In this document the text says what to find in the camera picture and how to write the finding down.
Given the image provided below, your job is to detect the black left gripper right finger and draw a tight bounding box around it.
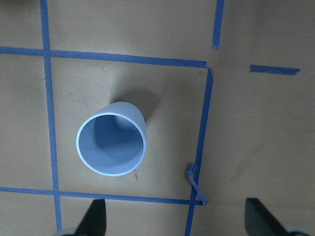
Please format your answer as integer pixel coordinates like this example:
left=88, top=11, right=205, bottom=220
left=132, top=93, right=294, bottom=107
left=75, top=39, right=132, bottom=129
left=245, top=198, right=287, bottom=236

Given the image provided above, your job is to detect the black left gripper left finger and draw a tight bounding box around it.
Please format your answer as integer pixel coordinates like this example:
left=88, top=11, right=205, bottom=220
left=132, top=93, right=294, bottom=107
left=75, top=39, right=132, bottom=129
left=76, top=199, right=107, bottom=236

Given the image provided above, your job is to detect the light blue plastic cup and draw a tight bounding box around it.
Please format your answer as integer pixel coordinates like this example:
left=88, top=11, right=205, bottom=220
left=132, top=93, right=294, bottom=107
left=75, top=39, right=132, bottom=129
left=76, top=102, right=147, bottom=177

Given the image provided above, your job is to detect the brown paper table mat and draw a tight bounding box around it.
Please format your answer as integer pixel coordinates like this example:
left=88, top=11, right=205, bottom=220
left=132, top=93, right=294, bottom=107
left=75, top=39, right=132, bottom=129
left=0, top=0, right=315, bottom=236

